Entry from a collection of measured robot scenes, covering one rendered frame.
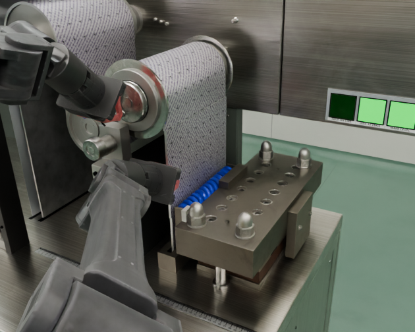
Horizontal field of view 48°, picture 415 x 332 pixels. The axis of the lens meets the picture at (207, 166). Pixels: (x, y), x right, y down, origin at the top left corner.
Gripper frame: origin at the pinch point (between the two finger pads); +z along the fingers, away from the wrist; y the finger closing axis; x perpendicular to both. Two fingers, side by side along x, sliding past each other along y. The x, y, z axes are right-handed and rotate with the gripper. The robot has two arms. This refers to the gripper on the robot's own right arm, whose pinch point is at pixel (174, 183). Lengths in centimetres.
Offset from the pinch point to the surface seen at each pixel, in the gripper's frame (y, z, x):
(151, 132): -2.8, -7.7, 8.6
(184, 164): 0.3, 1.8, 4.1
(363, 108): 28.4, 20.4, 23.6
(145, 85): -2.8, -12.6, 16.0
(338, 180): -16, 250, 13
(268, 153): 8.1, 26.5, 10.8
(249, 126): -101, 278, 42
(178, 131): 0.3, -3.5, 9.9
